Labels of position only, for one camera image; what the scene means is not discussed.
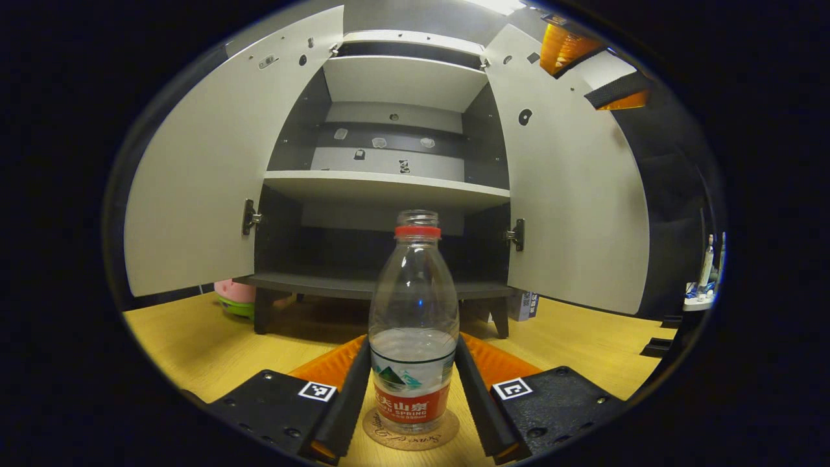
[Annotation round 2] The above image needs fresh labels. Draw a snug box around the white cabinet door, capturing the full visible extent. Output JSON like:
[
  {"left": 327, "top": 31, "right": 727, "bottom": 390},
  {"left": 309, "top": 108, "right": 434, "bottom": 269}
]
[
  {"left": 123, "top": 5, "right": 345, "bottom": 298},
  {"left": 483, "top": 25, "right": 651, "bottom": 316}
]

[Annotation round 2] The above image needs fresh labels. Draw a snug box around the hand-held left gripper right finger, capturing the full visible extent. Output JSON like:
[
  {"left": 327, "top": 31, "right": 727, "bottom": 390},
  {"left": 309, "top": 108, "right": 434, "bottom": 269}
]
[{"left": 455, "top": 332, "right": 626, "bottom": 465}]

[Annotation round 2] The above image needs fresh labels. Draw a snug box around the black backdrop cloth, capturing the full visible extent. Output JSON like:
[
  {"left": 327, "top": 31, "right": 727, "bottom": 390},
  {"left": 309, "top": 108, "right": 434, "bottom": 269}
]
[{"left": 610, "top": 97, "right": 714, "bottom": 320}]

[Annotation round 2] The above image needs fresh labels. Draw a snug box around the white side table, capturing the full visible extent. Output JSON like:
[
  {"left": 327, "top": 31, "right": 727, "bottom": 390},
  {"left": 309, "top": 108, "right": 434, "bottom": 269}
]
[{"left": 682, "top": 289, "right": 717, "bottom": 313}]

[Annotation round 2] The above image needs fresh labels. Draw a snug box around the round brown coaster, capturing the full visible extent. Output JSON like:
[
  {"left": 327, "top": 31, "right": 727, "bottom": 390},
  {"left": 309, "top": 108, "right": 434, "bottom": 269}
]
[{"left": 362, "top": 405, "right": 460, "bottom": 451}]

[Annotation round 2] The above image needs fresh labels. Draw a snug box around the white cabinet drawer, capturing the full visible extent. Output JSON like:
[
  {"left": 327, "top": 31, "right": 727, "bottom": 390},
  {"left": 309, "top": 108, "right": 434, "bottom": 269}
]
[{"left": 342, "top": 30, "right": 487, "bottom": 56}]

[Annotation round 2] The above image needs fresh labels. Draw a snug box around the clear plastic bottle red label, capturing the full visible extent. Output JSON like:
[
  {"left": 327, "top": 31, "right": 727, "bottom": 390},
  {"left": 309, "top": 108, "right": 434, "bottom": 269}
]
[{"left": 368, "top": 210, "right": 460, "bottom": 434}]

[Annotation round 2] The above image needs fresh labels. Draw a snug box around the pink star plush toy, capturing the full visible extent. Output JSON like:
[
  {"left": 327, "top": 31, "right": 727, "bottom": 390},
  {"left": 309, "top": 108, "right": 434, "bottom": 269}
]
[{"left": 214, "top": 279, "right": 294, "bottom": 318}]

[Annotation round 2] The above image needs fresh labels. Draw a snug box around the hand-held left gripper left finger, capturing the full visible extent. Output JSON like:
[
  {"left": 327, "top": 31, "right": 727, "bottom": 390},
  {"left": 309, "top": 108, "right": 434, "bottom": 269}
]
[{"left": 195, "top": 334, "right": 372, "bottom": 465}]

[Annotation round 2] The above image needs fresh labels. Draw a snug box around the white and grey cabinet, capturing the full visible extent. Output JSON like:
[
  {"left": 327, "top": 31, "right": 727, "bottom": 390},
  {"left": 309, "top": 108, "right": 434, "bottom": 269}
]
[{"left": 237, "top": 29, "right": 526, "bottom": 339}]

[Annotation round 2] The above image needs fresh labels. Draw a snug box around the white cabinet shelf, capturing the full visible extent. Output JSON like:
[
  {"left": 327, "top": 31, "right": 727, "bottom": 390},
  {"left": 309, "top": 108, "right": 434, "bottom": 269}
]
[
  {"left": 322, "top": 55, "right": 489, "bottom": 113},
  {"left": 263, "top": 170, "right": 512, "bottom": 212}
]

